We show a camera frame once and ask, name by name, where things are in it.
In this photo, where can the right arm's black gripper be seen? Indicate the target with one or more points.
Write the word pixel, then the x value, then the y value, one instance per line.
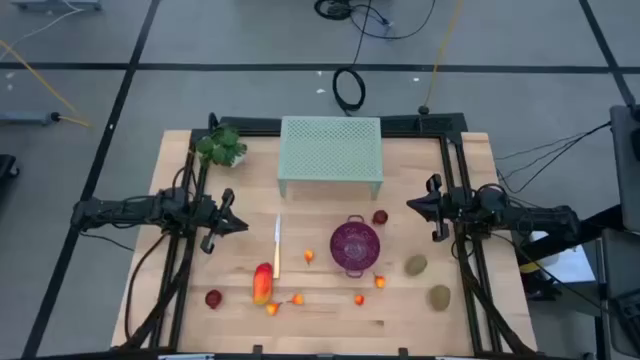
pixel 447 205

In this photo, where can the left arm's black gripper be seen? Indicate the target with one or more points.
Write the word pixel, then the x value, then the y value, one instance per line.
pixel 210 212

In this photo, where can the dark red plum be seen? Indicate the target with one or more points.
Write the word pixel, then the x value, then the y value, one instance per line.
pixel 380 217
pixel 213 298

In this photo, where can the brown kiwi fruit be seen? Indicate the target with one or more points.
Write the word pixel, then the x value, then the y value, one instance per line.
pixel 416 265
pixel 440 297

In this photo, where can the red orange mango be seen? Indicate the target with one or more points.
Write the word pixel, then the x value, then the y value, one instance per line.
pixel 262 284

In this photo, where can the purple colander bowl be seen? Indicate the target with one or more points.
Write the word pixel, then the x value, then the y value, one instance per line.
pixel 355 245

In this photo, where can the small orange pepper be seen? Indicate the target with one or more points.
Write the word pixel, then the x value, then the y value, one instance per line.
pixel 298 299
pixel 359 300
pixel 380 281
pixel 309 256
pixel 272 308

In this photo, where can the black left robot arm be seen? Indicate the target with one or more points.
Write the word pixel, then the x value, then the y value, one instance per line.
pixel 125 210

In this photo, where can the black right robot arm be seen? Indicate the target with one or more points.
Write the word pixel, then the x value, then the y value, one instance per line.
pixel 530 215

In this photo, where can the green potted plant white pot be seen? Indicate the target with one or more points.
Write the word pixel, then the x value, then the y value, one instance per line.
pixel 222 147

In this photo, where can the yellow pole with base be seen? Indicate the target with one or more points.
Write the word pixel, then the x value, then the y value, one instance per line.
pixel 424 109

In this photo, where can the mint green perforated metal shelf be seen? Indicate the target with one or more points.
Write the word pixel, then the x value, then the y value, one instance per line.
pixel 330 147

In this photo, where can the small black table clamp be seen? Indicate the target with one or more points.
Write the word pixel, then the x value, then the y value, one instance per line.
pixel 402 352
pixel 257 350

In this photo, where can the black diagonal stand beam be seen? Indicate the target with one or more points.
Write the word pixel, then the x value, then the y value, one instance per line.
pixel 600 221

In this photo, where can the grey cabinet panel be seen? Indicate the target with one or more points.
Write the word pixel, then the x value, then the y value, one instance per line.
pixel 625 165
pixel 617 270

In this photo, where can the grey floor bar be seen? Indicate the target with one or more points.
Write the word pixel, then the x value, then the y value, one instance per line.
pixel 25 118

